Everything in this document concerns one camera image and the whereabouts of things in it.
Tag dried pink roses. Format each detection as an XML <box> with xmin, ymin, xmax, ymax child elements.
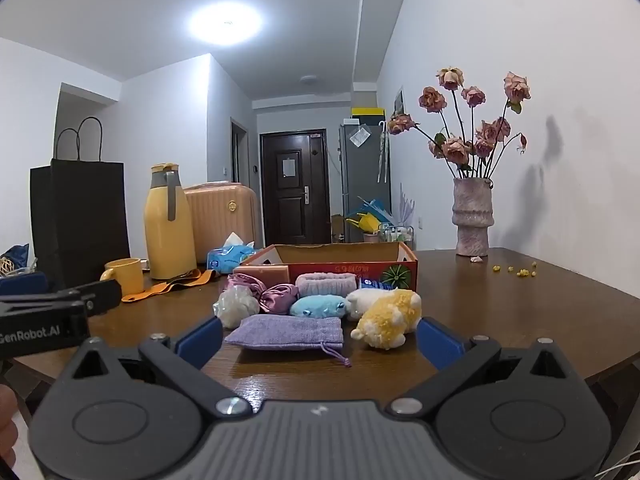
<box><xmin>387</xmin><ymin>65</ymin><xmax>532</xmax><ymax>181</ymax></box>

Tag blue plush toy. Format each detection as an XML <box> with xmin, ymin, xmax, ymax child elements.
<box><xmin>289</xmin><ymin>293</ymin><xmax>348</xmax><ymax>320</ymax></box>

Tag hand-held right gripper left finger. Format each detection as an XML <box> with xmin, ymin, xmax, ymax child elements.
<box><xmin>72</xmin><ymin>316</ymin><xmax>253</xmax><ymax>418</ymax></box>

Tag white wire cart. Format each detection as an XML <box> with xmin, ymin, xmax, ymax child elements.
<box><xmin>378</xmin><ymin>222</ymin><xmax>414</xmax><ymax>252</ymax></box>

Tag red cardboard box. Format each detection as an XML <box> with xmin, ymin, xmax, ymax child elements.
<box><xmin>233</xmin><ymin>240</ymin><xmax>419</xmax><ymax>302</ymax></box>

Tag blue tissue pack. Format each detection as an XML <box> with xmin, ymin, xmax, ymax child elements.
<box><xmin>206</xmin><ymin>232</ymin><xmax>257</xmax><ymax>275</ymax></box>

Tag blue and yellow bags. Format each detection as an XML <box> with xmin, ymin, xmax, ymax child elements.
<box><xmin>349</xmin><ymin>197</ymin><xmax>396</xmax><ymax>234</ymax></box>

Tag dark brown entrance door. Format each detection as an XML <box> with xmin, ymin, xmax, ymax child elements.
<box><xmin>259</xmin><ymin>129</ymin><xmax>331</xmax><ymax>246</ymax></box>

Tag brown cardboard box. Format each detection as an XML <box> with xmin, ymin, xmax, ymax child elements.
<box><xmin>330</xmin><ymin>213</ymin><xmax>351</xmax><ymax>244</ymax></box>

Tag grey refrigerator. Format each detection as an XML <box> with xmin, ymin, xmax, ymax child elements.
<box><xmin>339</xmin><ymin>119</ymin><xmax>392</xmax><ymax>234</ymax></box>

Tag white folded umbrella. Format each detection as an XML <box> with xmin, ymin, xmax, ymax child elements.
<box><xmin>377</xmin><ymin>120</ymin><xmax>391</xmax><ymax>185</ymax></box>

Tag pink textured vase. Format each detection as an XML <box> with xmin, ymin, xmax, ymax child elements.
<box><xmin>452</xmin><ymin>177</ymin><xmax>495</xmax><ymax>257</ymax></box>

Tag purple fluffy headband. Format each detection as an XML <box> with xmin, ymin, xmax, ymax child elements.
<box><xmin>294</xmin><ymin>272</ymin><xmax>370</xmax><ymax>299</ymax></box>

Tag yellow plush toy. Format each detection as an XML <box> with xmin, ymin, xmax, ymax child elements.
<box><xmin>350</xmin><ymin>289</ymin><xmax>423</xmax><ymax>350</ymax></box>

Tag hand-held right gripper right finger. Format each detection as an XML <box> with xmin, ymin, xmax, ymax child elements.
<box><xmin>387</xmin><ymin>317</ymin><xmax>576</xmax><ymax>417</ymax></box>

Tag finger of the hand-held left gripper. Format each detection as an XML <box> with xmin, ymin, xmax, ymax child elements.
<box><xmin>0</xmin><ymin>271</ymin><xmax>50</xmax><ymax>296</ymax></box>
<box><xmin>47</xmin><ymin>279</ymin><xmax>124</xmax><ymax>317</ymax></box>

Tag black paper bag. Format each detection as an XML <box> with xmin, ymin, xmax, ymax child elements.
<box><xmin>30</xmin><ymin>117</ymin><xmax>132</xmax><ymax>292</ymax></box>

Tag peach hard-shell suitcase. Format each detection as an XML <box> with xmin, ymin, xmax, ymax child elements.
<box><xmin>182</xmin><ymin>182</ymin><xmax>261</xmax><ymax>264</ymax></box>

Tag interior doorway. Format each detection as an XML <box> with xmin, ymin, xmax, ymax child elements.
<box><xmin>230</xmin><ymin>117</ymin><xmax>250</xmax><ymax>187</ymax></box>

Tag yellow mug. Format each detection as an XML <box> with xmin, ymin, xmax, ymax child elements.
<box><xmin>99</xmin><ymin>258</ymin><xmax>146</xmax><ymax>296</ymax></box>

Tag white plastic-wrapped bundle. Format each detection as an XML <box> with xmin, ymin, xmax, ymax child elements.
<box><xmin>213</xmin><ymin>289</ymin><xmax>261</xmax><ymax>330</ymax></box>

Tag orange fabric strap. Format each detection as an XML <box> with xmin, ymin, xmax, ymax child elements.
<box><xmin>121</xmin><ymin>268</ymin><xmax>221</xmax><ymax>304</ymax></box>

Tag yellow thermos jug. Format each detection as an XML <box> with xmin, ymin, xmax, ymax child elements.
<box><xmin>143</xmin><ymin>163</ymin><xmax>198</xmax><ymax>281</ymax></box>

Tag dark blue bag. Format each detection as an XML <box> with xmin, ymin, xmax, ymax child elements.
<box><xmin>0</xmin><ymin>244</ymin><xmax>30</xmax><ymax>277</ymax></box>

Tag person's left hand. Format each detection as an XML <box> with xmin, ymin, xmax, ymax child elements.
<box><xmin>0</xmin><ymin>385</ymin><xmax>20</xmax><ymax>469</ymax></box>

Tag purple linen drawstring pouch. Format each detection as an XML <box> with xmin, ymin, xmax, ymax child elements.
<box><xmin>224</xmin><ymin>314</ymin><xmax>352</xmax><ymax>367</ymax></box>

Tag pink satin pouch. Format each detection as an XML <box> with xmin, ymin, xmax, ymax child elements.
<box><xmin>259</xmin><ymin>283</ymin><xmax>300</xmax><ymax>315</ymax></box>
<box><xmin>223</xmin><ymin>273</ymin><xmax>267</xmax><ymax>311</ymax></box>

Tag yellow crumbs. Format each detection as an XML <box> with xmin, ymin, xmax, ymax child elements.
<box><xmin>492</xmin><ymin>262</ymin><xmax>539</xmax><ymax>277</ymax></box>

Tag round ceiling lamp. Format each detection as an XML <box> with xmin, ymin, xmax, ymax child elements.
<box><xmin>188</xmin><ymin>3</ymin><xmax>263</xmax><ymax>46</ymax></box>

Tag small blue packet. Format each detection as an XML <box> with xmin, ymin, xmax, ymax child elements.
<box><xmin>357</xmin><ymin>275</ymin><xmax>396</xmax><ymax>291</ymax></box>

